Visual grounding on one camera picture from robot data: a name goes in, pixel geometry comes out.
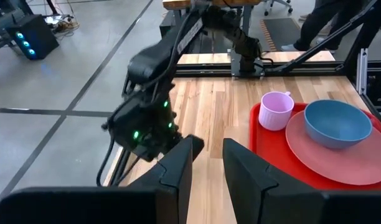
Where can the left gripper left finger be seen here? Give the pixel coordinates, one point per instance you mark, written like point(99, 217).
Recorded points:
point(175, 174)

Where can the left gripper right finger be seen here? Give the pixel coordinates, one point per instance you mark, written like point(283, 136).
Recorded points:
point(249, 180)

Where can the lilac plastic mug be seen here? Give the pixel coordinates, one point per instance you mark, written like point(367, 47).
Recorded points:
point(275, 112)

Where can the pink plastic plate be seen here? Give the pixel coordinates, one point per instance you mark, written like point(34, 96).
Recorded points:
point(333, 165)

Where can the blue plastic bowl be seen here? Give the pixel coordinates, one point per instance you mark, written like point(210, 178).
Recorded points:
point(336, 124)

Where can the red plastic tray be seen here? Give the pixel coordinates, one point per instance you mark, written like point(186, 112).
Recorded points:
point(271, 149)

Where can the black computer tower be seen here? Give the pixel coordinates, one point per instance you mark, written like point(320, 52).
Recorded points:
point(35, 37)

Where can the black floor mat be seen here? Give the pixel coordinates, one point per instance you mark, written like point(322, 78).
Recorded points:
point(280, 34)

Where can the person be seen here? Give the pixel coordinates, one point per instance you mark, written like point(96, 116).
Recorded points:
point(315, 25)

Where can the office chair base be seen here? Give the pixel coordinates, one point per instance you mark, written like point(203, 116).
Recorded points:
point(279, 4)

